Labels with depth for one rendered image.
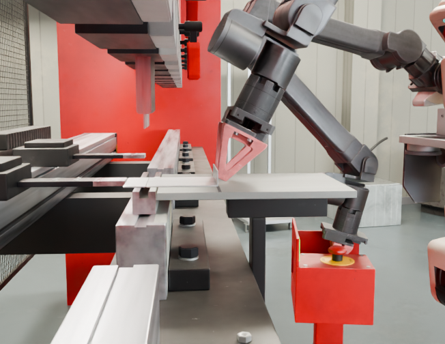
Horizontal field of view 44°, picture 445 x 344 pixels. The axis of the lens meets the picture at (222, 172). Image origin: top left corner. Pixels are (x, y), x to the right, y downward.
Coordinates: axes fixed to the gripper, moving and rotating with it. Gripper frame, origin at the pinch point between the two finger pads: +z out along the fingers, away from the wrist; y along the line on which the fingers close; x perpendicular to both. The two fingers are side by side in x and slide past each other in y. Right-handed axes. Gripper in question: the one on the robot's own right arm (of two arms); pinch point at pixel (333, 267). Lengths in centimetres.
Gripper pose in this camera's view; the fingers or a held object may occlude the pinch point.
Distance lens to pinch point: 130.8
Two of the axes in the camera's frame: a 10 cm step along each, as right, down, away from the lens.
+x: -0.8, 1.2, -9.9
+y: -9.7, -2.6, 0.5
